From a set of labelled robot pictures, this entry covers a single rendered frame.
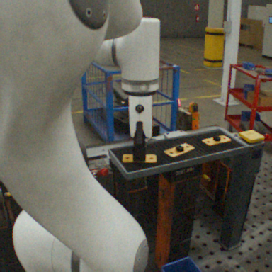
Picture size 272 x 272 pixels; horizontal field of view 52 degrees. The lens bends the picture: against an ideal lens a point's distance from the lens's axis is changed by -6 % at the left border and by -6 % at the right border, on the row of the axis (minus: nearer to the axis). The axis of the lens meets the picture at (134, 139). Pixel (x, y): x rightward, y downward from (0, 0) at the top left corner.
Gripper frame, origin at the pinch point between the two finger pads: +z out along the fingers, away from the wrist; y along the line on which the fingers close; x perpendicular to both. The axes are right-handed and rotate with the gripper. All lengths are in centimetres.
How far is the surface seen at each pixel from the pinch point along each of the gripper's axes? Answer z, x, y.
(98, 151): 18.3, 16.3, 34.5
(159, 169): 2.5, -4.7, -4.9
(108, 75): 27, 32, 208
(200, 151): 2.4, -16.2, 4.3
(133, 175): 2.5, 1.3, -7.6
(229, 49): 23, -140, 413
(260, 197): 48, -58, 46
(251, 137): 2.3, -33.7, 14.0
